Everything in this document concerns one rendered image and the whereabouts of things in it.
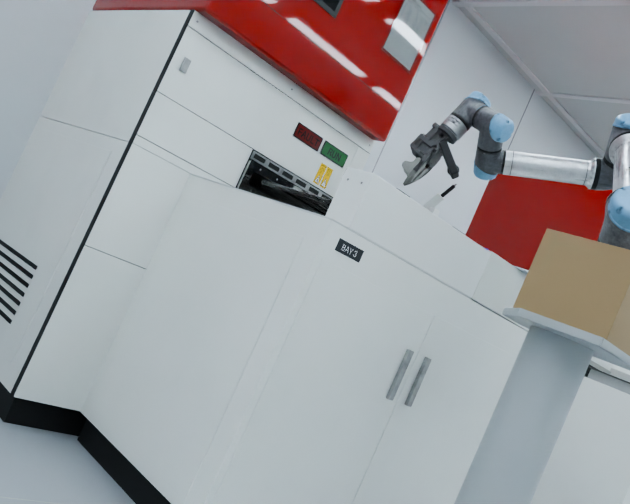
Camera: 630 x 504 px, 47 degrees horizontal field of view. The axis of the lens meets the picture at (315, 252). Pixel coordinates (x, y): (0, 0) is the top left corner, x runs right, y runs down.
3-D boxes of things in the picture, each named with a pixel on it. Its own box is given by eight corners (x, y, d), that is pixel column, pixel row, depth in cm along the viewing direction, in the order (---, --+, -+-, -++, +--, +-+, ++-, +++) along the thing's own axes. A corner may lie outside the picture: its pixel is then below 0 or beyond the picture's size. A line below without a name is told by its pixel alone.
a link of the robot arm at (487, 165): (632, 184, 227) (473, 164, 236) (642, 154, 220) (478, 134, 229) (635, 205, 218) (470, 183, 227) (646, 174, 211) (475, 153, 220)
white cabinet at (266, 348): (66, 438, 204) (189, 174, 209) (297, 481, 269) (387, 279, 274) (180, 566, 157) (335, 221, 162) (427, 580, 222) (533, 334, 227)
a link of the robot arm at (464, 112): (490, 95, 220) (470, 85, 225) (465, 121, 220) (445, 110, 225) (496, 111, 226) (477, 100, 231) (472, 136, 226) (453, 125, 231)
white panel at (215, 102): (128, 141, 197) (190, 9, 200) (323, 244, 252) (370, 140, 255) (133, 143, 195) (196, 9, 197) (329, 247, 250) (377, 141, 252)
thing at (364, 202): (322, 219, 174) (346, 166, 175) (446, 289, 211) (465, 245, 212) (348, 227, 167) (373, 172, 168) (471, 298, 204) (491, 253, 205)
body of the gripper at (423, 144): (411, 156, 230) (437, 129, 231) (431, 172, 227) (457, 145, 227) (407, 146, 223) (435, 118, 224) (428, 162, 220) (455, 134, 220)
